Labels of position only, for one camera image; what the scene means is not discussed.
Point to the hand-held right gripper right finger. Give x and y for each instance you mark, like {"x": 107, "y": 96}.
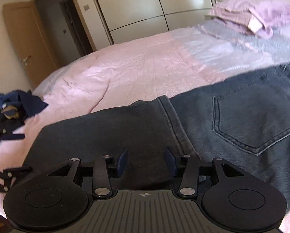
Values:
{"x": 170, "y": 162}

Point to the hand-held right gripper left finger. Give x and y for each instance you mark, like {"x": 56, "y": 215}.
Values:
{"x": 122, "y": 162}

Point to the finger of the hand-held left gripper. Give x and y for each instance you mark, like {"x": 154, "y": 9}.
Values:
{"x": 15, "y": 136}
{"x": 18, "y": 170}

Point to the blue denim jeans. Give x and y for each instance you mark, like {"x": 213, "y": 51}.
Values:
{"x": 244, "y": 116}

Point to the striped navy garment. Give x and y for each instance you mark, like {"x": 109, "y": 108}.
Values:
{"x": 10, "y": 112}

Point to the pink and grey bed blanket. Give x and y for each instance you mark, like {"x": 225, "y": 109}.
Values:
{"x": 135, "y": 65}

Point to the light wooden door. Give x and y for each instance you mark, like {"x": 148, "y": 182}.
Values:
{"x": 26, "y": 36}

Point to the dark wooden door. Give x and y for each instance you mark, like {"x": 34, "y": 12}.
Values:
{"x": 73, "y": 24}

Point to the white wardrobe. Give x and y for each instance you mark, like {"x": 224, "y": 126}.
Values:
{"x": 140, "y": 9}

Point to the folded pink blanket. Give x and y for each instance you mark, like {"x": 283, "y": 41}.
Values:
{"x": 276, "y": 9}

